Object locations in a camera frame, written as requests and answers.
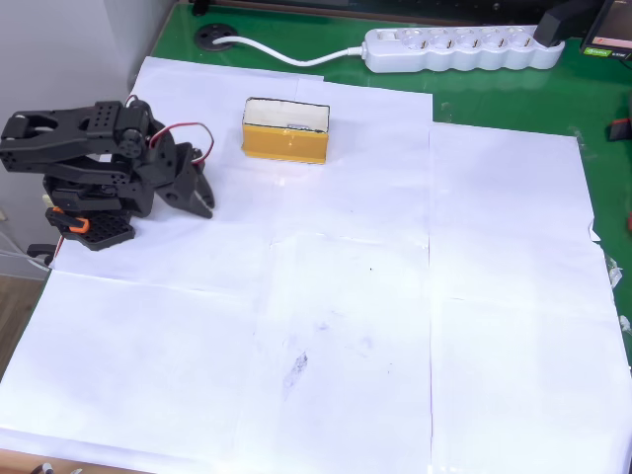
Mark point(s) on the black power adapter plug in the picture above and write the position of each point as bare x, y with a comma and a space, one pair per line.
558, 22

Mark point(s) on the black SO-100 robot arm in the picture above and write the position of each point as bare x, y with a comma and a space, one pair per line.
59, 143

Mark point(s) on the black table clamp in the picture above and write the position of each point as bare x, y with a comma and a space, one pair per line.
38, 252

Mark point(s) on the green desk mat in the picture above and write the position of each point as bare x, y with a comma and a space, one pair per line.
494, 99

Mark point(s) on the yellow box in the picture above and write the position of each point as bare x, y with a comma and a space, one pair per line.
284, 145

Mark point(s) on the white power strip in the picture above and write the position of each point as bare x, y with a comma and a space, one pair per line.
464, 49

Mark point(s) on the red black small object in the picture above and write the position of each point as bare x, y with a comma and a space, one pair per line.
621, 129

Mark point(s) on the black box green label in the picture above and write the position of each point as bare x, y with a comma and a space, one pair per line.
609, 34

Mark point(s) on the white paper sheet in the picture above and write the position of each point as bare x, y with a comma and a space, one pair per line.
123, 370
385, 187
222, 237
345, 355
518, 296

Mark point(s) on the crumpled clear tape piece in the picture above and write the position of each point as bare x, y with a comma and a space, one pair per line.
626, 326
614, 271

